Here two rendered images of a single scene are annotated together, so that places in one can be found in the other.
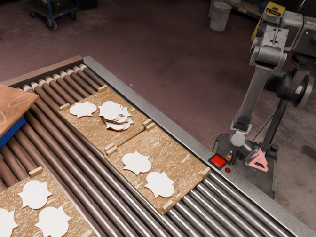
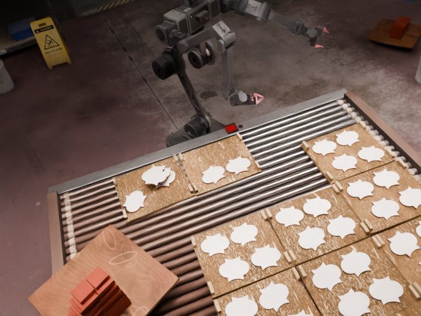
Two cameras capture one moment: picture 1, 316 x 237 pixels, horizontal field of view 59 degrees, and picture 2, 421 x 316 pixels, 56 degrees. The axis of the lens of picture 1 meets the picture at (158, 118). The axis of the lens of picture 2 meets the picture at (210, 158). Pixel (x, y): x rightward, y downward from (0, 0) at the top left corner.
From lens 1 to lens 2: 1.43 m
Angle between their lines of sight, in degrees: 36
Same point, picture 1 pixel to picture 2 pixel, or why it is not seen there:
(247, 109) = (230, 78)
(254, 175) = not seen: hidden behind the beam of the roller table
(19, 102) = (112, 240)
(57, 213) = (238, 231)
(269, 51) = (227, 37)
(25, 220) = (235, 252)
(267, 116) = (156, 104)
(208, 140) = not seen: hidden behind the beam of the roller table
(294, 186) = (232, 120)
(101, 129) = (166, 192)
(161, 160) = (216, 159)
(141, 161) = (213, 171)
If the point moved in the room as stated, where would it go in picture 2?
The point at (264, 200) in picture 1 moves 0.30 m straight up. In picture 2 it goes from (270, 116) to (269, 79)
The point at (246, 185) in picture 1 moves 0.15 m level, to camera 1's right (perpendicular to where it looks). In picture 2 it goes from (257, 121) to (266, 107)
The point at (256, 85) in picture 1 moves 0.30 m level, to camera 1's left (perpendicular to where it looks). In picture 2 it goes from (230, 60) to (203, 91)
